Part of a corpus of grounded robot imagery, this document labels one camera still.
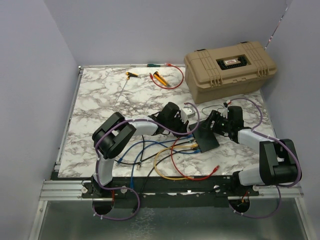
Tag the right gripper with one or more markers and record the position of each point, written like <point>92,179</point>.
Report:
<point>215,116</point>

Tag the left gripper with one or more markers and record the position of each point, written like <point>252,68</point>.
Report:
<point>183,125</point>

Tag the black power adapter with cable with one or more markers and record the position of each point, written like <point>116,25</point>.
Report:
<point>207,109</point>

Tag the black network switch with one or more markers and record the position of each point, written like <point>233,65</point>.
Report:
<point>205,137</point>

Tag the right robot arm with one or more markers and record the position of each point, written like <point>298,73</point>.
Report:
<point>278,162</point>

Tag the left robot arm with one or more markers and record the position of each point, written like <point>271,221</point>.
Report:
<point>110,139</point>

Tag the yellow black utility knife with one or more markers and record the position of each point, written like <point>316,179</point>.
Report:
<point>161,79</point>

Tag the tan plastic toolbox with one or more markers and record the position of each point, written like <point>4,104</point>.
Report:
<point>212,74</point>

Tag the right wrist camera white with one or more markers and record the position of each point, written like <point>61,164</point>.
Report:
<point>225,111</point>

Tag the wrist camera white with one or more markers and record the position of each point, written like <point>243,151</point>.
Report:
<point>225,111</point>
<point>188,112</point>

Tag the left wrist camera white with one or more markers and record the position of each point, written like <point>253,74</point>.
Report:
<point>188,112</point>

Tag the green handled screwdriver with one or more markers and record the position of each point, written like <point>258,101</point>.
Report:
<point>153,65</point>

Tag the yellow black T-handle wrench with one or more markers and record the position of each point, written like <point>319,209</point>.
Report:
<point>129,76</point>

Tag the black mounting rail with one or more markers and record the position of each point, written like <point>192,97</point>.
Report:
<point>157,192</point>

